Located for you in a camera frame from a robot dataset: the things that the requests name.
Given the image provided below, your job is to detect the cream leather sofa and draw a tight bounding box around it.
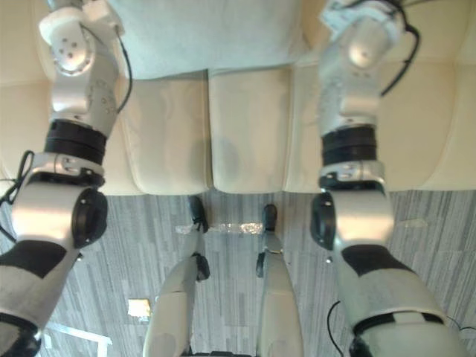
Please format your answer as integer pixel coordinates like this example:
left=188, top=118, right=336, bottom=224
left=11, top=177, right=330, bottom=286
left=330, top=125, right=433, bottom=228
left=0, top=0, right=476, bottom=197

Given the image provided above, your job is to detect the yellow floor marker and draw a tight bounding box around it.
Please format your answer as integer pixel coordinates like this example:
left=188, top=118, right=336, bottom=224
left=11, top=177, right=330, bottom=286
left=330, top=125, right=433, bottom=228
left=127, top=297, right=152, bottom=318

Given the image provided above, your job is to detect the white floor tape strip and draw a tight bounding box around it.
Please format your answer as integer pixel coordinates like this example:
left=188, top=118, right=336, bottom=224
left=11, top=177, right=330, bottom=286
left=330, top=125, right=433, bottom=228
left=41, top=320, right=114, bottom=357

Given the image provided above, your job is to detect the light grey cushion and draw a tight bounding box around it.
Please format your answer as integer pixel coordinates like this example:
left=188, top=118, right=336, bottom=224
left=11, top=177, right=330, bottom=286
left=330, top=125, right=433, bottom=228
left=106, top=0, right=306, bottom=80

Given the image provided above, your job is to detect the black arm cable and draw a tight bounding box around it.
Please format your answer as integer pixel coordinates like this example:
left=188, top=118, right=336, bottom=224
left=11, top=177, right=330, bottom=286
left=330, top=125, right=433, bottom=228
left=112, top=28, right=134, bottom=115
left=379, top=0, right=423, bottom=98

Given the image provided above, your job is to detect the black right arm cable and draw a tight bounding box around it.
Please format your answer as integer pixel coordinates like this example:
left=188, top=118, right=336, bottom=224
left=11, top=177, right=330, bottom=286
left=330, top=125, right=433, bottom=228
left=379, top=0, right=423, bottom=98

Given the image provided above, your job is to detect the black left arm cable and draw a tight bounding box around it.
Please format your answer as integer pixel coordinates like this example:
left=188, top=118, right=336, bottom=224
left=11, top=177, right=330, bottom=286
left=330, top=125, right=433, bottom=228
left=112, top=28, right=134, bottom=115

